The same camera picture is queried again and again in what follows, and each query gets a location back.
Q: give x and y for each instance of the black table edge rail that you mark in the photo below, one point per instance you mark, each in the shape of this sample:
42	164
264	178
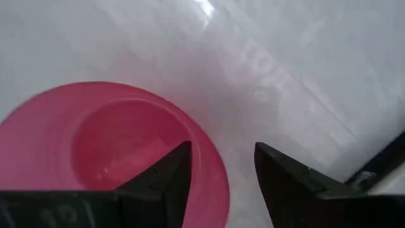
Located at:
386	158

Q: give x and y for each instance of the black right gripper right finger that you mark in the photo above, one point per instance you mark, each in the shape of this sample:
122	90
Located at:
294	196

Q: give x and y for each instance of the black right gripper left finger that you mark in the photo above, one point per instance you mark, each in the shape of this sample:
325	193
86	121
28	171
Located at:
158	193

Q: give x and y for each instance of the pink plastic bowl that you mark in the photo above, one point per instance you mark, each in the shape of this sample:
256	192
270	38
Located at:
47	142

